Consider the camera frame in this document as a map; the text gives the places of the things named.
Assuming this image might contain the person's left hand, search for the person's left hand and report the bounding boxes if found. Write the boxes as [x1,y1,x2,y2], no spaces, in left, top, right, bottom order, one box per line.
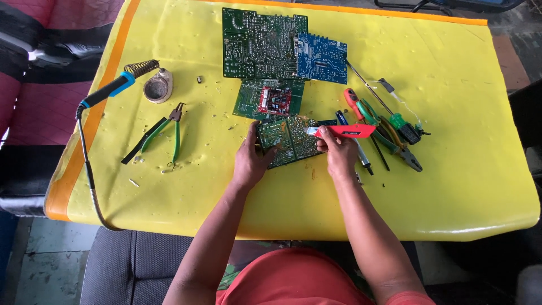
[232,121,278,189]

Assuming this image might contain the person's right hand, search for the person's right hand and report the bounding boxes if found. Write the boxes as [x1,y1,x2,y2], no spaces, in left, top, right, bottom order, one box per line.
[316,126,360,181]

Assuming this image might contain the red utility knife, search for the red utility knife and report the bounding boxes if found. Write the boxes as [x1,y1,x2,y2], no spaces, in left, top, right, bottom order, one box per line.
[303,124,377,139]

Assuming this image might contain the green circuit board with heatsink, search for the green circuit board with heatsink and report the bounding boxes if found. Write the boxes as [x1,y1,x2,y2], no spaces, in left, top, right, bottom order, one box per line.
[255,114,338,170]

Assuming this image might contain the blue and silver pen tool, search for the blue and silver pen tool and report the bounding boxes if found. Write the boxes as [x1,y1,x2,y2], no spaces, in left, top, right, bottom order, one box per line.
[335,110,375,176]

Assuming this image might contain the medium green circuit board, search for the medium green circuit board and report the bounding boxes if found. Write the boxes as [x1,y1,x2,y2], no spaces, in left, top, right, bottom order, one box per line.
[232,78,305,122]

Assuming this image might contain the small red circuit board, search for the small red circuit board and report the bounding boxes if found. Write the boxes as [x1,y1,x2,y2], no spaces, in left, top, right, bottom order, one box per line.
[258,86,293,116]

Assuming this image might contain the black plug block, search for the black plug block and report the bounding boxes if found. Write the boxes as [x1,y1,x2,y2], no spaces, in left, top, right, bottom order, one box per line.
[398,122,432,145]

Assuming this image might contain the blue circuit board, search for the blue circuit board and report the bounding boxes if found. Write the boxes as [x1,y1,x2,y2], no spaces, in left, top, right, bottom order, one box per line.
[295,32,348,85]

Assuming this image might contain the yellow table cover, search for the yellow table cover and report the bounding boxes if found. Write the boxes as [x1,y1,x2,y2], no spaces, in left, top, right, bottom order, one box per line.
[44,0,541,242]

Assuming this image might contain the black flat strip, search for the black flat strip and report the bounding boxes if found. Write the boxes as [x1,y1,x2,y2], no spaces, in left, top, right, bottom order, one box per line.
[121,117,168,165]

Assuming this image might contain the soldering iron stand with coil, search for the soldering iron stand with coil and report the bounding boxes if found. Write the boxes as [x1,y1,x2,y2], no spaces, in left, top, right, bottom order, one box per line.
[124,60,174,105]

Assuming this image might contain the large green circuit board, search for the large green circuit board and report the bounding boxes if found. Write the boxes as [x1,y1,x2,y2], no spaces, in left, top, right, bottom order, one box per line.
[222,7,309,80]

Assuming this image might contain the person's red shirt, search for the person's red shirt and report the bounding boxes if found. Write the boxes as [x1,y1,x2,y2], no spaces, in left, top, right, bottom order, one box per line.
[215,248,437,305]

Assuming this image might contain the black and blue soldering iron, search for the black and blue soldering iron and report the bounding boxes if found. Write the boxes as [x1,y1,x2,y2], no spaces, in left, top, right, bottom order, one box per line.
[75,71,136,232]

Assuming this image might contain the grey fabric chair seat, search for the grey fabric chair seat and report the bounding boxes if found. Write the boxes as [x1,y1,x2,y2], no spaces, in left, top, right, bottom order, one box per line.
[80,226,424,305]

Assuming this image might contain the black chair base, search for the black chair base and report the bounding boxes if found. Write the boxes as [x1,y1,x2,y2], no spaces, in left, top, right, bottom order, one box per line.
[374,0,526,17]

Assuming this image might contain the red and black sofa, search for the red and black sofa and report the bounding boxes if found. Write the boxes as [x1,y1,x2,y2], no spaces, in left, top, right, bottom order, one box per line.
[0,0,124,217]

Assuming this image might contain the brown handled pliers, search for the brown handled pliers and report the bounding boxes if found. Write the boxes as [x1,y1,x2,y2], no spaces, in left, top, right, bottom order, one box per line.
[380,116,408,150]

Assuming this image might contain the red handled screwdriver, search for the red handled screwdriver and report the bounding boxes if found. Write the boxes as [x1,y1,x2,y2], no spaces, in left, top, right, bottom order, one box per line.
[343,88,390,172]

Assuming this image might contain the green handled long screwdriver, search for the green handled long screwdriver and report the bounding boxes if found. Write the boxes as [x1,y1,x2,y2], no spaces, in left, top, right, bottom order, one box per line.
[347,61,410,130]

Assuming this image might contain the green handled combination pliers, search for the green handled combination pliers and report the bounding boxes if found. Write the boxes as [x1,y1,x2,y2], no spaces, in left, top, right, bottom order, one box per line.
[355,98,423,173]

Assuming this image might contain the green handled circlip pliers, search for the green handled circlip pliers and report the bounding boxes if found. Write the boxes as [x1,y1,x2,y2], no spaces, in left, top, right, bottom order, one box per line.
[139,103,186,171]

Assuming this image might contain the black probe with white wire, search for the black probe with white wire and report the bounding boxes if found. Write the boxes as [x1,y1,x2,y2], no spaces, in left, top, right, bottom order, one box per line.
[366,78,423,128]

